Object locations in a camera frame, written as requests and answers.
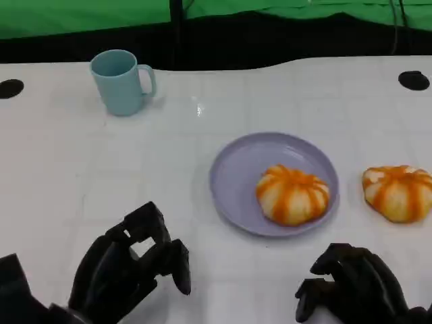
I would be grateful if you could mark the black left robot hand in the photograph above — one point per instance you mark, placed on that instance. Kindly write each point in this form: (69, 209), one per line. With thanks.
(108, 273)

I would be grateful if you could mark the black table grommet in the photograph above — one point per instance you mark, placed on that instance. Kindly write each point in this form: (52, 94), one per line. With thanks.
(413, 80)
(10, 88)

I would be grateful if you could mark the green cloth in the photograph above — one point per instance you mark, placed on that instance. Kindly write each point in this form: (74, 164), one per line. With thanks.
(84, 17)

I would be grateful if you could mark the pale green mug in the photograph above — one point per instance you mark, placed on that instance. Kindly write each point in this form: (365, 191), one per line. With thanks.
(118, 87)

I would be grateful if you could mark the lilac plate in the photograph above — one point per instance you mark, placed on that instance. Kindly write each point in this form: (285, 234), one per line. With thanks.
(236, 175)

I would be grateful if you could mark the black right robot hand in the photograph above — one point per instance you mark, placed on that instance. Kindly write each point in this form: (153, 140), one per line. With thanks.
(368, 287)

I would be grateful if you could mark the black upright pole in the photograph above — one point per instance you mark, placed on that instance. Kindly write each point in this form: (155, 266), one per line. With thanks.
(177, 20)

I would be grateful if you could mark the orange white toy bread roll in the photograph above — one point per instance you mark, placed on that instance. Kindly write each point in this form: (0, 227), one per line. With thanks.
(398, 195)
(292, 195)

